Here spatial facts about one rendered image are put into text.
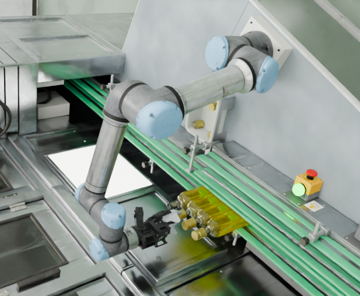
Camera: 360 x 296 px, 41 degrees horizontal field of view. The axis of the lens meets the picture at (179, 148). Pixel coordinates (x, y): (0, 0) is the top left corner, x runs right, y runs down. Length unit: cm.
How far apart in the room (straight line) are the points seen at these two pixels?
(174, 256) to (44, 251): 47
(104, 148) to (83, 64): 105
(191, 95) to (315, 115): 53
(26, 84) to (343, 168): 147
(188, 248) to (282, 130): 57
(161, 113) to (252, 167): 67
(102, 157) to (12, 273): 53
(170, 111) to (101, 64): 127
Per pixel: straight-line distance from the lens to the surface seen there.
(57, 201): 204
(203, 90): 142
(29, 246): 186
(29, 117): 247
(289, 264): 177
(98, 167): 152
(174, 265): 177
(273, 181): 181
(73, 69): 247
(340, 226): 170
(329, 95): 171
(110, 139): 147
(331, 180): 176
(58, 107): 267
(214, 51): 164
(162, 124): 132
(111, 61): 256
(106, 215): 149
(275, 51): 176
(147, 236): 164
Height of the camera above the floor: 215
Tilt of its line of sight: 37 degrees down
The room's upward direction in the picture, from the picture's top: 104 degrees counter-clockwise
